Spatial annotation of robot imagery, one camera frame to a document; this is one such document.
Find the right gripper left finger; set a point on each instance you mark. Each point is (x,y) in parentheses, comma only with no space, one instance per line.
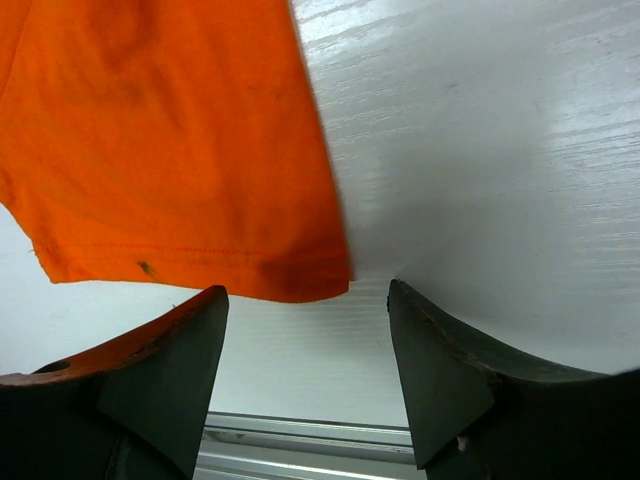
(133,407)

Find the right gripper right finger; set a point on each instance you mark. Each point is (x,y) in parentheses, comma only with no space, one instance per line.
(478,408)

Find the orange t shirt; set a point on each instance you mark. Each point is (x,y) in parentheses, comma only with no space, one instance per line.
(172,142)

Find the aluminium rail frame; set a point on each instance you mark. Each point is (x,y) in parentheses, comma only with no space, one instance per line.
(236,446)

